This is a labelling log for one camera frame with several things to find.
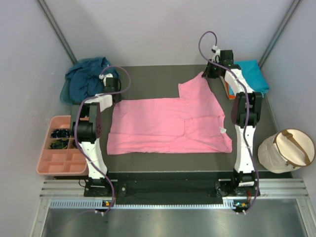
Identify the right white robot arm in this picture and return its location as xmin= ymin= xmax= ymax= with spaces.
xmin=202 ymin=46 xmax=263 ymax=196

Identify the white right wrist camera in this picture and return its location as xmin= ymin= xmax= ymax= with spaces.
xmin=211 ymin=45 xmax=220 ymax=63

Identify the dark patterned item front left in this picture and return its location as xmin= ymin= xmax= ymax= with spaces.
xmin=49 ymin=139 xmax=69 ymax=150

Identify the folded turquoise t shirt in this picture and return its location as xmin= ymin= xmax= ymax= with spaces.
xmin=235 ymin=60 xmax=270 ymax=96

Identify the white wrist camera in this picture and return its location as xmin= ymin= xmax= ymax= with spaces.
xmin=99 ymin=73 xmax=113 ymax=86
xmin=211 ymin=45 xmax=220 ymax=63

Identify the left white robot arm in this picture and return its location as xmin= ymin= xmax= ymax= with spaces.
xmin=70 ymin=74 xmax=121 ymax=197

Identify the dark blue t shirt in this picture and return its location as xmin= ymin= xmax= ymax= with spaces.
xmin=65 ymin=57 xmax=111 ymax=104

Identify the folded beige t shirt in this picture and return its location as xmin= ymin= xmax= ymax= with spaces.
xmin=220 ymin=77 xmax=234 ymax=100

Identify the pink compartment tray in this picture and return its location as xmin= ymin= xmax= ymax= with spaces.
xmin=37 ymin=116 xmax=88 ymax=176

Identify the pink t shirt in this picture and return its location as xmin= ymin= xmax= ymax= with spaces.
xmin=107 ymin=74 xmax=233 ymax=155

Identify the grey slotted cable duct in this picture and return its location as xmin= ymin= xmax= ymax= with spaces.
xmin=50 ymin=199 xmax=248 ymax=210

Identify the purple cable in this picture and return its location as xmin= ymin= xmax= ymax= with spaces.
xmin=198 ymin=31 xmax=260 ymax=214
xmin=74 ymin=65 xmax=132 ymax=214

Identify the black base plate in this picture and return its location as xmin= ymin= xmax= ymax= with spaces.
xmin=85 ymin=171 xmax=258 ymax=201

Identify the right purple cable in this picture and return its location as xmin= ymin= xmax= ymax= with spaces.
xmin=198 ymin=31 xmax=260 ymax=214

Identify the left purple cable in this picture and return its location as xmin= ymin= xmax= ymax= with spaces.
xmin=74 ymin=65 xmax=132 ymax=214

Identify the teal plastic basket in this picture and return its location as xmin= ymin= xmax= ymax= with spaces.
xmin=59 ymin=58 xmax=82 ymax=108

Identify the folded orange t shirt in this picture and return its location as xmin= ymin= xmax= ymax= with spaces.
xmin=220 ymin=72 xmax=237 ymax=100

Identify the dark patterned item back left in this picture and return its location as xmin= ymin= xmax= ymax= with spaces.
xmin=50 ymin=128 xmax=71 ymax=138

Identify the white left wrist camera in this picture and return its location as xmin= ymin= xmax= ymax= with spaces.
xmin=99 ymin=73 xmax=113 ymax=86

